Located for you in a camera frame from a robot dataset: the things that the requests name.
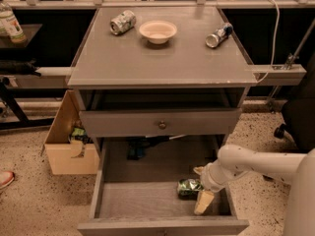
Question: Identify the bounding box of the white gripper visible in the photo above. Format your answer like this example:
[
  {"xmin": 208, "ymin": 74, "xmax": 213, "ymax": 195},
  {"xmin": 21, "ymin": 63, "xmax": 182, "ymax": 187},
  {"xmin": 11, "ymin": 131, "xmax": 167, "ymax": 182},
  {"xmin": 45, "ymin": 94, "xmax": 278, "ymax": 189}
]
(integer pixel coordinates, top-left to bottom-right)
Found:
[{"xmin": 193, "ymin": 159, "xmax": 247, "ymax": 215}]

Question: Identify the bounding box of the crushed green can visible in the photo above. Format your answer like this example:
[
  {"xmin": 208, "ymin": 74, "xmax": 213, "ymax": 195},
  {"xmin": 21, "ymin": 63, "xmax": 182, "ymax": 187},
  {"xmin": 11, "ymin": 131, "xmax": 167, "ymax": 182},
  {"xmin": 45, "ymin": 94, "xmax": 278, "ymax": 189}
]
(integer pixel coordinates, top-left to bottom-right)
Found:
[{"xmin": 177, "ymin": 179, "xmax": 204, "ymax": 199}]

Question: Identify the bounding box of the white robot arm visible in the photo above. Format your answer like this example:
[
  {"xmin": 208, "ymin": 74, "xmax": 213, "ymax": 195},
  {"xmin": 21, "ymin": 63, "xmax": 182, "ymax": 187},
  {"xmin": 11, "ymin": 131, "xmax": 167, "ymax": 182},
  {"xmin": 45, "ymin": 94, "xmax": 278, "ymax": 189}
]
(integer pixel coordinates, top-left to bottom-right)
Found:
[{"xmin": 194, "ymin": 145, "xmax": 315, "ymax": 236}]

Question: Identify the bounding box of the closed top drawer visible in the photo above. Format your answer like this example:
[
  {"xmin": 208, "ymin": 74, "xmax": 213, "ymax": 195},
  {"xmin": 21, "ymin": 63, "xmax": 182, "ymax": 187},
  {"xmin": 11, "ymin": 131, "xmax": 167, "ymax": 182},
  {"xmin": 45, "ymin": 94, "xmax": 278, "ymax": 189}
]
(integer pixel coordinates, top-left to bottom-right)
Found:
[{"xmin": 80, "ymin": 108, "xmax": 241, "ymax": 137}]

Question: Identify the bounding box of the open middle drawer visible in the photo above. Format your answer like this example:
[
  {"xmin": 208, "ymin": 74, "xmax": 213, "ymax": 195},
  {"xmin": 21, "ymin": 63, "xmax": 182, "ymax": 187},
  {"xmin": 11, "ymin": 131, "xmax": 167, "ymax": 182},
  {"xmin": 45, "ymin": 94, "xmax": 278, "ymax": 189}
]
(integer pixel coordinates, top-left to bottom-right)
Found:
[{"xmin": 78, "ymin": 136, "xmax": 249, "ymax": 236}]

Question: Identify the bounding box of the round brass drawer knob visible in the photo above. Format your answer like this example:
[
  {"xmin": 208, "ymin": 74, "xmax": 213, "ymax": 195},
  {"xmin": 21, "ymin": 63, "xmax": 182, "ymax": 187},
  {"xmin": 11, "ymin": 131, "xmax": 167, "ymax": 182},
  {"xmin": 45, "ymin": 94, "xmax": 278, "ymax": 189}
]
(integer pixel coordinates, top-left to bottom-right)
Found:
[{"xmin": 158, "ymin": 121, "xmax": 166, "ymax": 130}]

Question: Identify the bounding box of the grey drawer cabinet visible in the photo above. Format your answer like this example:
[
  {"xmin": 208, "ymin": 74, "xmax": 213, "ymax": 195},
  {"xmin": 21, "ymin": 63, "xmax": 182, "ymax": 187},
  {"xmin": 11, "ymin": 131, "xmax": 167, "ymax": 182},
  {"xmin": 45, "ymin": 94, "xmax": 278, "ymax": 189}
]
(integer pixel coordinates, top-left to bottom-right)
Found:
[{"xmin": 66, "ymin": 5, "xmax": 259, "ymax": 236}]

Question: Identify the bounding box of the silver and blue can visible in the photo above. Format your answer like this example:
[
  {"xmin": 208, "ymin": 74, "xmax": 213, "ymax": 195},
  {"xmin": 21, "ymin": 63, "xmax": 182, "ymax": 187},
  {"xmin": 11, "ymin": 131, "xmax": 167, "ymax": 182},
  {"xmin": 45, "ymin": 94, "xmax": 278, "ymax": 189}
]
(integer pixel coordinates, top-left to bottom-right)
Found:
[{"xmin": 206, "ymin": 23, "xmax": 233, "ymax": 48}]

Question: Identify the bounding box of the white and green can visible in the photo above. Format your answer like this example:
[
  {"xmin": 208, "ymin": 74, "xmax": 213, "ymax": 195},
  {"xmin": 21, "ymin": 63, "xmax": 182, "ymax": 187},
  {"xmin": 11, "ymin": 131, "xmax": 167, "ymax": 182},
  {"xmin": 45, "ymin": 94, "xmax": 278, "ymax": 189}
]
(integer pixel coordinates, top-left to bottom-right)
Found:
[{"xmin": 110, "ymin": 10, "xmax": 137, "ymax": 35}]

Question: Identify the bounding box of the black office chair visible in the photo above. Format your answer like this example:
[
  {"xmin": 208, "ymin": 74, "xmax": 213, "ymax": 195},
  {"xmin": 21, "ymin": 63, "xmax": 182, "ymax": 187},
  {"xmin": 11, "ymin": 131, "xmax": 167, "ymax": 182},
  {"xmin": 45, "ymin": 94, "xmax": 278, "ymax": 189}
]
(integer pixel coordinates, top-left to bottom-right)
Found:
[{"xmin": 274, "ymin": 54, "xmax": 315, "ymax": 152}]

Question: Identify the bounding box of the green snack bag in box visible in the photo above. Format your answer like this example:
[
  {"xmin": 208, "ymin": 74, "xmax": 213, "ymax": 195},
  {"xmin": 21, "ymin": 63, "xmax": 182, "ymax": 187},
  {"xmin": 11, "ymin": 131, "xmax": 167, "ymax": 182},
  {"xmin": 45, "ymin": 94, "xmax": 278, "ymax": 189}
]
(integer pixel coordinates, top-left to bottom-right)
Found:
[{"xmin": 68, "ymin": 127, "xmax": 89, "ymax": 144}]

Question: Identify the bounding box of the cardboard box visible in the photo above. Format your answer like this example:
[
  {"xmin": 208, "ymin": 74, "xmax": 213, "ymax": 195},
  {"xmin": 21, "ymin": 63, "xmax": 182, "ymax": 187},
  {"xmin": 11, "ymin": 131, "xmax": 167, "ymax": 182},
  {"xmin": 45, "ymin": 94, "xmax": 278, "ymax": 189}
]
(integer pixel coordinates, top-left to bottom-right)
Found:
[{"xmin": 44, "ymin": 90, "xmax": 99, "ymax": 175}]

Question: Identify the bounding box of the white paper bowl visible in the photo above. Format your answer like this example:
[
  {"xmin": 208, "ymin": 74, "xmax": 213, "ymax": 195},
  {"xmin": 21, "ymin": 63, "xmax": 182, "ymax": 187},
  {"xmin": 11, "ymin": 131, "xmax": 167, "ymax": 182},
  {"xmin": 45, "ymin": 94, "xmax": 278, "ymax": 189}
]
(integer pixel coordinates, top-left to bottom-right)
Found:
[{"xmin": 139, "ymin": 21, "xmax": 177, "ymax": 44}]

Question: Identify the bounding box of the red and white shoe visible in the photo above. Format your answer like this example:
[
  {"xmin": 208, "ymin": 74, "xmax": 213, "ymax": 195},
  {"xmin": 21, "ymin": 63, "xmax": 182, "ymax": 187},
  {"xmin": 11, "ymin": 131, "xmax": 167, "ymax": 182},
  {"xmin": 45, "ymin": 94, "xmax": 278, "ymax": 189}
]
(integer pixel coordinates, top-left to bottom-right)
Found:
[{"xmin": 0, "ymin": 171, "xmax": 15, "ymax": 189}]

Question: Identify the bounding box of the black side table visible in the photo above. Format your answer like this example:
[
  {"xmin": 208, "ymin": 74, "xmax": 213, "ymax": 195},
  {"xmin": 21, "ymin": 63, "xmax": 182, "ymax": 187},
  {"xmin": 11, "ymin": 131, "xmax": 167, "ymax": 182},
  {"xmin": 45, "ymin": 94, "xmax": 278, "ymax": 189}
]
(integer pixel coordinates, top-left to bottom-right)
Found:
[{"xmin": 0, "ymin": 24, "xmax": 55, "ymax": 131}]

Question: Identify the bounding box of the clear plastic bottle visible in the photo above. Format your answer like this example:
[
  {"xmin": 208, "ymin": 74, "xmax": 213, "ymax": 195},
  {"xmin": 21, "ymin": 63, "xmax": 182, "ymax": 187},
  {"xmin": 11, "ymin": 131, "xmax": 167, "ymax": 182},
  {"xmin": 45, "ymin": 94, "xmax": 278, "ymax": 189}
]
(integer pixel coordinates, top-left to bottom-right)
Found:
[{"xmin": 0, "ymin": 0, "xmax": 27, "ymax": 44}]

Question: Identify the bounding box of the white cable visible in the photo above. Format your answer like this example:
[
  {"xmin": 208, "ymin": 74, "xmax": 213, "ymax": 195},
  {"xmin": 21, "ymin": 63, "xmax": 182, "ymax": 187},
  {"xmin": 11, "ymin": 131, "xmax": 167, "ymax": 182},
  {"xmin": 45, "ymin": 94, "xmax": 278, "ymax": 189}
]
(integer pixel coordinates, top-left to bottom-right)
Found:
[{"xmin": 256, "ymin": 0, "xmax": 281, "ymax": 85}]

